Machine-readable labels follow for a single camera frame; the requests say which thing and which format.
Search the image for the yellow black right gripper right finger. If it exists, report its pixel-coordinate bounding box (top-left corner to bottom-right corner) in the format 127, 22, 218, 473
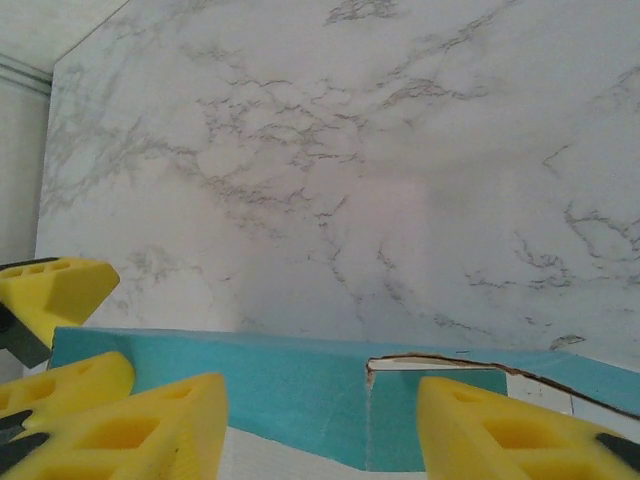
416, 374, 640, 480

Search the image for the teal and white paper box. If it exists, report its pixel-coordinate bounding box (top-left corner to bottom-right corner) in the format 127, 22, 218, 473
49, 326, 640, 480

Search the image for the aluminium frame post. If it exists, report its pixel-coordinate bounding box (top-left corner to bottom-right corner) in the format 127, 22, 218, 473
0, 53, 54, 94

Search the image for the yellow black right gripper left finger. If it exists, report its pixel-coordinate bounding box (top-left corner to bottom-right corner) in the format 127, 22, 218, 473
0, 372, 230, 480

